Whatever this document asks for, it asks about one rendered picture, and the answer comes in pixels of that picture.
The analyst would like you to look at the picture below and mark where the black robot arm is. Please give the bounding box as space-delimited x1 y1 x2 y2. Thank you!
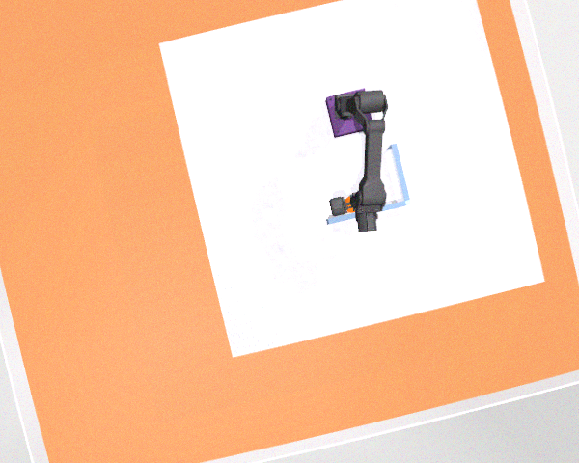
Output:
335 89 388 232

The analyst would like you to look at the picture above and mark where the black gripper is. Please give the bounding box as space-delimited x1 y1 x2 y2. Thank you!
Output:
329 192 357 216

